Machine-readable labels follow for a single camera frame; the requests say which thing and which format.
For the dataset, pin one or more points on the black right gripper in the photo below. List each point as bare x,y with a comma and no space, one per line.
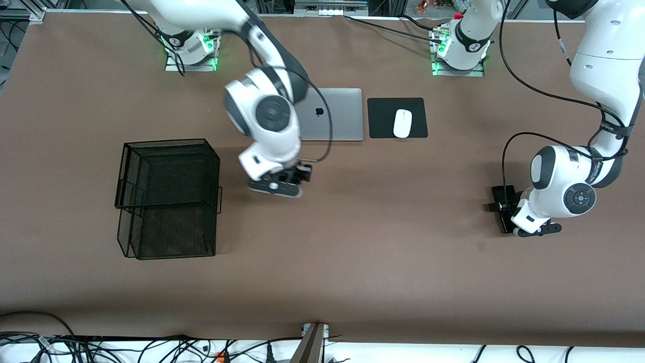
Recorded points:
294,174

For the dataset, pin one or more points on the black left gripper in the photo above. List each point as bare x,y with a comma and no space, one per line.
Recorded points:
505,207

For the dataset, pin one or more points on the black slab phone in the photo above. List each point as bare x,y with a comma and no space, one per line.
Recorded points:
504,191

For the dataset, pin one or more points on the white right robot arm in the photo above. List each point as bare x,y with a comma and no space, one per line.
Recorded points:
272,113

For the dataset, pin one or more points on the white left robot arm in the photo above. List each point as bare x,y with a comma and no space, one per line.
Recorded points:
604,55

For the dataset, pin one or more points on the silver laptop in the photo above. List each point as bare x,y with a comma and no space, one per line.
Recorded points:
345,116

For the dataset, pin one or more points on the black mouse pad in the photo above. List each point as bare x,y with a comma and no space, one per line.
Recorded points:
380,121

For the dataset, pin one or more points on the white computer mouse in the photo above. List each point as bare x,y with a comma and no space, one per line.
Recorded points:
402,123

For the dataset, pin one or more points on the black mesh two-tier tray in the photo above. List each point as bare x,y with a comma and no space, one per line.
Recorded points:
171,232

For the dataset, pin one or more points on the white socket strip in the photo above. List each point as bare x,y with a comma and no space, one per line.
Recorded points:
330,11

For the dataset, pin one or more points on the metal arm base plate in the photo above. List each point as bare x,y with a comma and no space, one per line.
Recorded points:
476,73
201,66

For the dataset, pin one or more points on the metal table bracket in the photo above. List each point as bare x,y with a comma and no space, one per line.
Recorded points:
311,348

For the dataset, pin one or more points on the aluminium corner bracket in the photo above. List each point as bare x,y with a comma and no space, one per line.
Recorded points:
38,16

